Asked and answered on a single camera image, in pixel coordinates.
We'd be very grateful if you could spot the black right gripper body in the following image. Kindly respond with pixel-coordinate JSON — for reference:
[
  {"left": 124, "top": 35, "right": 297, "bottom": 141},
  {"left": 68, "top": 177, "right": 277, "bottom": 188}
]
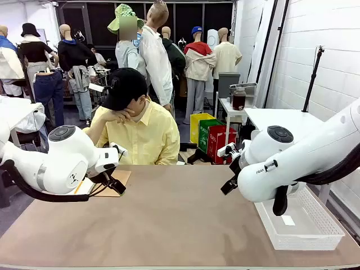
[{"left": 229, "top": 156, "right": 243, "bottom": 183}]

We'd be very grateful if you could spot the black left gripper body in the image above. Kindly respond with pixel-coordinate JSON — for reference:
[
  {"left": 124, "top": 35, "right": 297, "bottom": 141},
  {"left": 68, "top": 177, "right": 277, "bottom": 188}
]
[{"left": 87, "top": 165, "right": 118, "bottom": 185}]

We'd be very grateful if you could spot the person's right forearm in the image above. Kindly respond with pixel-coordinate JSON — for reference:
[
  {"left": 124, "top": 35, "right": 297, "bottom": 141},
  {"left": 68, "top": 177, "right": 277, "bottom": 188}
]
[{"left": 85, "top": 113, "right": 111, "bottom": 146}]

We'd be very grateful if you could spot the person's right hand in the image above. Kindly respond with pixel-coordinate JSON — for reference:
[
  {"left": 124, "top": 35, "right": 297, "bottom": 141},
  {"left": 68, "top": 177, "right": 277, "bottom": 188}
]
[{"left": 105, "top": 108, "right": 136, "bottom": 124}]

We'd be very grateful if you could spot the spiral notebook with brown cover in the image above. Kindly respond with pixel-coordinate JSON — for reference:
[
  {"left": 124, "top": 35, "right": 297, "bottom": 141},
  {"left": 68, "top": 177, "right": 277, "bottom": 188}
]
[{"left": 73, "top": 170, "right": 132, "bottom": 197}]

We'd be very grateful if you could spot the red recycling bin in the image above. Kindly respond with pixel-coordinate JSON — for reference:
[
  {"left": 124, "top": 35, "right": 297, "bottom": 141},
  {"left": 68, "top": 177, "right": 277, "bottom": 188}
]
[{"left": 207, "top": 125, "right": 237, "bottom": 165}]

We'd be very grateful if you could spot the black floor stand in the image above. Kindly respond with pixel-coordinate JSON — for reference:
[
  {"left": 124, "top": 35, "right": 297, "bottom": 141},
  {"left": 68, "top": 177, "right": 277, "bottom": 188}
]
[{"left": 179, "top": 142, "right": 212, "bottom": 165}]

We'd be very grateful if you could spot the green recycling bin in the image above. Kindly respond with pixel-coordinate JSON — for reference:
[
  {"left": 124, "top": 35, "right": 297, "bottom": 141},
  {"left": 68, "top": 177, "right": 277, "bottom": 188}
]
[{"left": 198, "top": 119, "right": 226, "bottom": 154}]

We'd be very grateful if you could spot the yellow recycling bin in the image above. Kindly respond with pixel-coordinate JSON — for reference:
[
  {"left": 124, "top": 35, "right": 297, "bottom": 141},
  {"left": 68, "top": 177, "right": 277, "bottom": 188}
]
[{"left": 190, "top": 112, "right": 216, "bottom": 144}]

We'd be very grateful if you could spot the person's yellow shirt torso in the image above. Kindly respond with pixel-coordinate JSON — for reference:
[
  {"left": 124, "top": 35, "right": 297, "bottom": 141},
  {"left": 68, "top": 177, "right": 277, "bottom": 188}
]
[{"left": 84, "top": 97, "right": 181, "bottom": 166}]

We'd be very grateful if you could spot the small white side table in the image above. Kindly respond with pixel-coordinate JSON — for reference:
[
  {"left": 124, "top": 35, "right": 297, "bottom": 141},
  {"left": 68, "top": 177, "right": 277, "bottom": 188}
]
[{"left": 218, "top": 97, "right": 257, "bottom": 147}]

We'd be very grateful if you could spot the large white table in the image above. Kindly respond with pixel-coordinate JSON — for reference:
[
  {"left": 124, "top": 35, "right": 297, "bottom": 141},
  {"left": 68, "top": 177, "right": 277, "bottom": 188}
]
[{"left": 244, "top": 108, "right": 324, "bottom": 138}]

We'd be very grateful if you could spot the glass jar with brown liquid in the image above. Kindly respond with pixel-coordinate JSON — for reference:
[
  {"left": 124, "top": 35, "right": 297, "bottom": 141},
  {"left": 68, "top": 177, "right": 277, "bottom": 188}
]
[{"left": 232, "top": 87, "right": 247, "bottom": 111}]

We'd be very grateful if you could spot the metal tray rack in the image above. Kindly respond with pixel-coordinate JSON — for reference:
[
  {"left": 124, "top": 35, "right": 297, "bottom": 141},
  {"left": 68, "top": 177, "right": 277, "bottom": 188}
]
[{"left": 229, "top": 83, "right": 258, "bottom": 107}]

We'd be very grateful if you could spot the grey metal cabinet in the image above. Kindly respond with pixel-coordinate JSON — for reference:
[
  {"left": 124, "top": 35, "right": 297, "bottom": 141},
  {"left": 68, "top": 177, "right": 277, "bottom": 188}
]
[{"left": 218, "top": 72, "right": 241, "bottom": 99}]

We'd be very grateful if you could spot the clear plastic bag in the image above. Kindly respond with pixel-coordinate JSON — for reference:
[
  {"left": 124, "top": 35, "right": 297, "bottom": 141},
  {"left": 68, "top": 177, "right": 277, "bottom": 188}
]
[{"left": 15, "top": 111, "right": 46, "bottom": 134}]

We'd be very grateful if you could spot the black baseball cap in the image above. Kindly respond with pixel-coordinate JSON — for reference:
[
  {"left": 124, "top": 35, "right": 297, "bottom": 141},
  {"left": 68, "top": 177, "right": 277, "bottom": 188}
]
[{"left": 101, "top": 67, "right": 149, "bottom": 111}]

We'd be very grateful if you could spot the white perforated plastic basket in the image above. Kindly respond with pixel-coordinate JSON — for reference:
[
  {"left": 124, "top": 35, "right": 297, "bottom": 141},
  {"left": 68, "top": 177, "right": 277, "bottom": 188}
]
[{"left": 254, "top": 185, "right": 346, "bottom": 251}]

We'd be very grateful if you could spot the white table with striped feet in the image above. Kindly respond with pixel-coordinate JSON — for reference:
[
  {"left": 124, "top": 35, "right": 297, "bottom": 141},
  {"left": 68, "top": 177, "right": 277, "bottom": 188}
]
[{"left": 0, "top": 95, "right": 46, "bottom": 147}]

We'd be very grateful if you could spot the mannequin with blue cap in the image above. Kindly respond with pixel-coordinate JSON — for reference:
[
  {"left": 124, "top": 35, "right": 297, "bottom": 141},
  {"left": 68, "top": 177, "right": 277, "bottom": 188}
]
[{"left": 183, "top": 26, "right": 217, "bottom": 125}]

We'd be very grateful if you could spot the mannequin in cream shirt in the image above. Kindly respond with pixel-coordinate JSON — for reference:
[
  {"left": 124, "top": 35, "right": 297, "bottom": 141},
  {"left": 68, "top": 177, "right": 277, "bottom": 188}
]
[{"left": 212, "top": 27, "right": 243, "bottom": 113}]

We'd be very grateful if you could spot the black tripod pole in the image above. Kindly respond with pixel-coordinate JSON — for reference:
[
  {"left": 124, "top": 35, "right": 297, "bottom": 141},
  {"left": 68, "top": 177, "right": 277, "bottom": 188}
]
[{"left": 302, "top": 46, "right": 325, "bottom": 113}]

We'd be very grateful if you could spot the seated person in white shirt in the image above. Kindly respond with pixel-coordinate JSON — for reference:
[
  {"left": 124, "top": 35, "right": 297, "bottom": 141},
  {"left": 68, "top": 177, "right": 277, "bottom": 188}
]
[{"left": 87, "top": 43, "right": 107, "bottom": 70}]

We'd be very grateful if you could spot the mannequin with green hat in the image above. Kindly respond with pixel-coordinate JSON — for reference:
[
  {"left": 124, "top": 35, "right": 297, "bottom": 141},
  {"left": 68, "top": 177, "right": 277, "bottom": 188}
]
[{"left": 107, "top": 3, "right": 149, "bottom": 79}]

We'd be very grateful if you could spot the mannequin in black hoodie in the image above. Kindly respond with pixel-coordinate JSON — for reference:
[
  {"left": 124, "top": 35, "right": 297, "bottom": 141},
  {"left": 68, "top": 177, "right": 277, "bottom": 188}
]
[{"left": 57, "top": 24, "right": 98, "bottom": 122}]

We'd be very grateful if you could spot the tall mannequin in white shirt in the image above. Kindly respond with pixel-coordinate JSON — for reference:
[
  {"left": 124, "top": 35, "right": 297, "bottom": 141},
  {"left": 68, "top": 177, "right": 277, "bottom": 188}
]
[{"left": 139, "top": 0, "right": 174, "bottom": 112}]

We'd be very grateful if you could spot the mannequin in dark green jacket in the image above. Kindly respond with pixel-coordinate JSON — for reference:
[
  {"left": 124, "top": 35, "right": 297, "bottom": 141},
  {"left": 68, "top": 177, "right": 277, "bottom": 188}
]
[{"left": 161, "top": 26, "right": 187, "bottom": 85}]

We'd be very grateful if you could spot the mannequin with black bucket hat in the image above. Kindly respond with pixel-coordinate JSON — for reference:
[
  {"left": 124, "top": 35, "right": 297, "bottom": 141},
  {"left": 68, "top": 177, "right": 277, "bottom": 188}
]
[{"left": 18, "top": 22, "right": 65, "bottom": 127}]

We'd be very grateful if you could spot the mannequin in blue white top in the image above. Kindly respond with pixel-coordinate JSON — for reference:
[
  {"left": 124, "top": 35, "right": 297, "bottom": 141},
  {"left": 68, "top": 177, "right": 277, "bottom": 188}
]
[{"left": 0, "top": 24, "right": 26, "bottom": 98}]

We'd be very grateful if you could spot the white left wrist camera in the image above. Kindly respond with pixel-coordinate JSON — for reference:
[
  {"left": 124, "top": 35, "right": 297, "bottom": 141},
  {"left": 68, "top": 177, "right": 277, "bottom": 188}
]
[{"left": 110, "top": 142, "right": 129, "bottom": 158}]

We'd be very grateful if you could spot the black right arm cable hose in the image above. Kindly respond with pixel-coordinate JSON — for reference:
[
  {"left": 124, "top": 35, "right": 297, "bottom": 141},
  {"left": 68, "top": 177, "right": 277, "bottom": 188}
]
[{"left": 272, "top": 146, "right": 360, "bottom": 217}]

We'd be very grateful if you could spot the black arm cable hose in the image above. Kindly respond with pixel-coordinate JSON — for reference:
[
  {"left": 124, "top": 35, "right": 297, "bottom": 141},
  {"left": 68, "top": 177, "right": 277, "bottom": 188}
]
[
  {"left": 0, "top": 159, "right": 91, "bottom": 203},
  {"left": 272, "top": 146, "right": 360, "bottom": 217}
]

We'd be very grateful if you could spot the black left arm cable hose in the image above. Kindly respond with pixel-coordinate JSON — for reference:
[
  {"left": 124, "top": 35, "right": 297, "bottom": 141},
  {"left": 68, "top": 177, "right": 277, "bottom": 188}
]
[{"left": 0, "top": 159, "right": 91, "bottom": 203}]

